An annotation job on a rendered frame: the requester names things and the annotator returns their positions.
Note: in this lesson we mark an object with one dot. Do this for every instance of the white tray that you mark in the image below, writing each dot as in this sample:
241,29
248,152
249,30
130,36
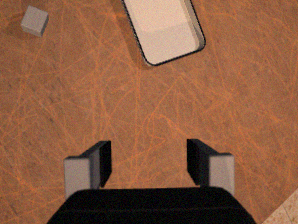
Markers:
167,30

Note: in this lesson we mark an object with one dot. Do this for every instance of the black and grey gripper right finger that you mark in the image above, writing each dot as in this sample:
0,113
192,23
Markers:
207,167

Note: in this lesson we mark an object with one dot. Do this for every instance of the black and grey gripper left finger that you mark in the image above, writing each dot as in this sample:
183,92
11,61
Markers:
89,170

